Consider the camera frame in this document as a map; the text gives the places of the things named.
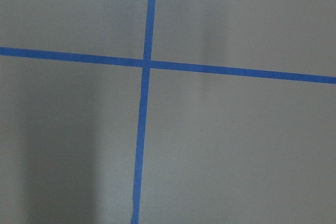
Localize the blue tape grid lines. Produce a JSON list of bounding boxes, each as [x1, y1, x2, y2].
[[1, 0, 335, 223]]

